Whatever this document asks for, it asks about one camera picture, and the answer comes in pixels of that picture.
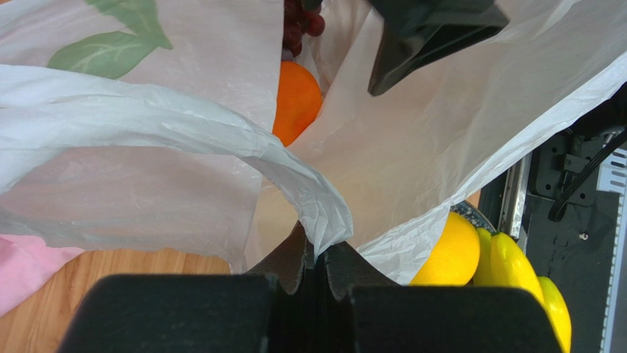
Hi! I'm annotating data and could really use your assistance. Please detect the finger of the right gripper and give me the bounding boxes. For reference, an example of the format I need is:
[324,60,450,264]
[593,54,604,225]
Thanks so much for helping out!
[368,0,509,96]

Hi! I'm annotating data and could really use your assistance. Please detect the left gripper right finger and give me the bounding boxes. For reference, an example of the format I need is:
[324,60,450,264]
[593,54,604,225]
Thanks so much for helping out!
[316,243,560,352]

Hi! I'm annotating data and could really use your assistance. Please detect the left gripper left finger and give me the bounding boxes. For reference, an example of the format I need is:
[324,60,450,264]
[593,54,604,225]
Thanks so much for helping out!
[59,224,312,352]

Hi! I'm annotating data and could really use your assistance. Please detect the yellow fake lemon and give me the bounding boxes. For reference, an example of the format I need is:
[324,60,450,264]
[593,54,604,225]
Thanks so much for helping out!
[410,212,480,286]

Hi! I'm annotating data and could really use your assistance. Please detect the dark red fake grapes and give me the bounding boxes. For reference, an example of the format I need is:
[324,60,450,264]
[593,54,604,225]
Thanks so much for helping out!
[282,0,326,61]

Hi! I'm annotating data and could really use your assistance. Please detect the orange fake orange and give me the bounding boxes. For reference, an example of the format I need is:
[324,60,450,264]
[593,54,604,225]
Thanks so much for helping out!
[272,61,322,147]

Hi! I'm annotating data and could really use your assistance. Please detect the yellow fake banana bunch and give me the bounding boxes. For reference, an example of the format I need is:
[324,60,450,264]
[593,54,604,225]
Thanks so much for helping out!
[472,228,573,352]

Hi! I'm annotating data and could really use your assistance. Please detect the white plastic bag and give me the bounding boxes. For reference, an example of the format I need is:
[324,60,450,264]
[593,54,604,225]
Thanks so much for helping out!
[1,1,626,284]

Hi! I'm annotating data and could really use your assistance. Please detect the speckled round plate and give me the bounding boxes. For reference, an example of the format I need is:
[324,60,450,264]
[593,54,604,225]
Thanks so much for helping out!
[450,201,498,235]

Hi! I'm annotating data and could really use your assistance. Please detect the pink folded cloth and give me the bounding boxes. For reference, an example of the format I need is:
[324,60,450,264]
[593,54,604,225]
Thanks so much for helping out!
[1,235,84,315]

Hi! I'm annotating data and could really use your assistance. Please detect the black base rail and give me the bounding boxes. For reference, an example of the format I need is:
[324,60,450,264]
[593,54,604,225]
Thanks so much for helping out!
[477,80,627,353]

